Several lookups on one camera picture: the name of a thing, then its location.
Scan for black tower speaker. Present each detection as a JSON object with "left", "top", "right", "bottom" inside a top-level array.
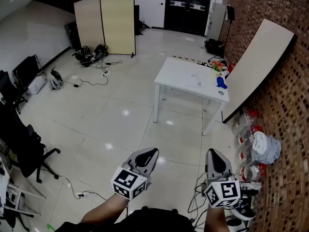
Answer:
[{"left": 134, "top": 5, "right": 140, "bottom": 35}]

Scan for blue cloth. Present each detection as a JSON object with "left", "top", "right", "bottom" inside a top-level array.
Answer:
[{"left": 216, "top": 76, "right": 228, "bottom": 89}]

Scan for grey white cloth bundle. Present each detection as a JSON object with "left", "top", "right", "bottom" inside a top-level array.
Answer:
[{"left": 252, "top": 130, "right": 282, "bottom": 165}]

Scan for grey black backpack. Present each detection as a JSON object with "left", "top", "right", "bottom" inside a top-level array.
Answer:
[{"left": 49, "top": 66, "right": 64, "bottom": 91}]

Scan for white box device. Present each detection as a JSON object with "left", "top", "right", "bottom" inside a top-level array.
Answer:
[{"left": 27, "top": 75, "right": 47, "bottom": 95}]

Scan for white table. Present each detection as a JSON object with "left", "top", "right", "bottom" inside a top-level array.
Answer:
[{"left": 154, "top": 57, "right": 230, "bottom": 136}]

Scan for paper booklet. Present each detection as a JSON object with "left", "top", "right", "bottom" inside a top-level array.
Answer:
[{"left": 184, "top": 72, "right": 206, "bottom": 88}]

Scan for black floor cable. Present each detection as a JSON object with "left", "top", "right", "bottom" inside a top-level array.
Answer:
[{"left": 64, "top": 60, "right": 124, "bottom": 88}]

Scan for black double door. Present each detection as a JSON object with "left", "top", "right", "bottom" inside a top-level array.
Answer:
[{"left": 163, "top": 0, "right": 213, "bottom": 36}]

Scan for pile of red-labelled water bottles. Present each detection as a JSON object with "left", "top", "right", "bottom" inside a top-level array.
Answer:
[{"left": 231, "top": 107, "right": 268, "bottom": 183}]

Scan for person's right forearm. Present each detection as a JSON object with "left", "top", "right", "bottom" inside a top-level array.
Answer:
[{"left": 204, "top": 205, "right": 229, "bottom": 232}]

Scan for black equipment bag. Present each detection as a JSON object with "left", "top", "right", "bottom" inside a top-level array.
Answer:
[{"left": 204, "top": 38, "right": 225, "bottom": 57}]

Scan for person's left forearm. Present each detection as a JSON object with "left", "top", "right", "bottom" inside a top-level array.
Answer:
[{"left": 81, "top": 193, "right": 130, "bottom": 226}]

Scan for white standing panel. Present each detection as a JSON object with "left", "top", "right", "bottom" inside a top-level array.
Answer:
[{"left": 205, "top": 1, "right": 227, "bottom": 42}]

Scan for black office chair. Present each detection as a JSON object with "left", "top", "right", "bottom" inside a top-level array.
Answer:
[
  {"left": 0, "top": 100, "right": 61, "bottom": 183},
  {"left": 0, "top": 70, "right": 28, "bottom": 115}
]

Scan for person's black clothing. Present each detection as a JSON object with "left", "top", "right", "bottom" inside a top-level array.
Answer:
[{"left": 54, "top": 206, "right": 196, "bottom": 232}]

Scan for pile of black backpacks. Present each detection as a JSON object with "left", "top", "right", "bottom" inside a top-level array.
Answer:
[{"left": 72, "top": 44, "right": 108, "bottom": 67}]

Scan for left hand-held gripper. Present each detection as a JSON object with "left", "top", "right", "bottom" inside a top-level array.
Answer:
[{"left": 110, "top": 147, "right": 160, "bottom": 201}]

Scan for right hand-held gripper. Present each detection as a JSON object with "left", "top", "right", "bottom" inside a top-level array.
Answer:
[{"left": 203, "top": 148, "right": 242, "bottom": 208}]

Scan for black cable bundle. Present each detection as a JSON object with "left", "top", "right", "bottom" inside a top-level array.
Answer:
[{"left": 187, "top": 173, "right": 211, "bottom": 229}]

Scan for white metal stool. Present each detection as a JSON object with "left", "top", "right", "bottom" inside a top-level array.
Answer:
[{"left": 0, "top": 170, "right": 46, "bottom": 227}]

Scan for beige folding partition screen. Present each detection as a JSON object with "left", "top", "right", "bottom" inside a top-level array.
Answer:
[{"left": 73, "top": 0, "right": 137, "bottom": 58}]

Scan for artificial flowers in white vase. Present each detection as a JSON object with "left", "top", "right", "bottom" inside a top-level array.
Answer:
[{"left": 211, "top": 60, "right": 225, "bottom": 78}]

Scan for large white leaning board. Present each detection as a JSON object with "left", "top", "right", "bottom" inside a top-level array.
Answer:
[{"left": 222, "top": 18, "right": 297, "bottom": 124}]

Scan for black tripod stand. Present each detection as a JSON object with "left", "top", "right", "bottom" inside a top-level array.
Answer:
[{"left": 210, "top": 5, "right": 236, "bottom": 61}]

